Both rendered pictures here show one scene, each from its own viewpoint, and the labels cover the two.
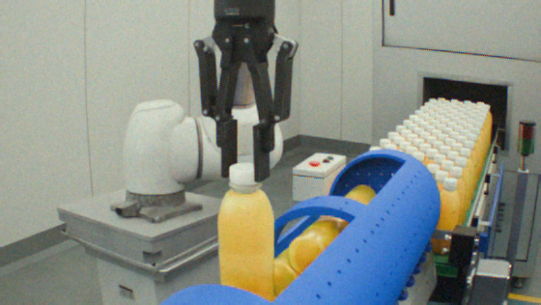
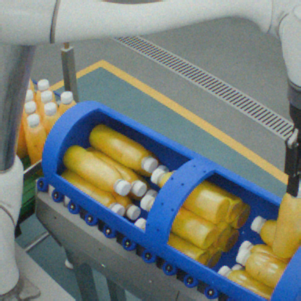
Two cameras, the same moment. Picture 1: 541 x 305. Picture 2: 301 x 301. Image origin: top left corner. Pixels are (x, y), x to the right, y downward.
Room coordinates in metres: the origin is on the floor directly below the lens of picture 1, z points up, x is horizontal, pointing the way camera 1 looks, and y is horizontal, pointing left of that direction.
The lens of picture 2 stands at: (0.70, 1.06, 2.31)
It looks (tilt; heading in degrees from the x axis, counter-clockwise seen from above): 40 degrees down; 289
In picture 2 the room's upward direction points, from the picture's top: 4 degrees counter-clockwise
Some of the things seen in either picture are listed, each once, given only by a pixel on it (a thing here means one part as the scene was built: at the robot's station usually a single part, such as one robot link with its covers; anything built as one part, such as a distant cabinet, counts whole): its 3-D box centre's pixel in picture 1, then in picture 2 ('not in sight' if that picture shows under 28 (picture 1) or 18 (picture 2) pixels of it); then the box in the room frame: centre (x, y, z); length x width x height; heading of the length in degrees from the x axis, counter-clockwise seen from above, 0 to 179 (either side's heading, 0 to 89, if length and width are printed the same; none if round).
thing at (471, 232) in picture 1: (461, 246); not in sight; (1.43, -0.53, 0.95); 0.10 x 0.07 x 0.10; 65
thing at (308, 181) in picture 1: (320, 177); not in sight; (1.78, -0.15, 1.05); 0.20 x 0.10 x 0.10; 155
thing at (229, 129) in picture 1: (229, 148); (293, 182); (0.74, 0.05, 1.40); 0.03 x 0.01 x 0.07; 155
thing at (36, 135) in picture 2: not in sight; (38, 145); (1.59, -0.37, 1.00); 0.07 x 0.07 x 0.20
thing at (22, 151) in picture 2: not in sight; (16, 130); (1.70, -0.42, 1.00); 0.07 x 0.07 x 0.20
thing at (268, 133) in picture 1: (274, 131); not in sight; (0.71, -0.01, 1.43); 0.03 x 0.01 x 0.05; 65
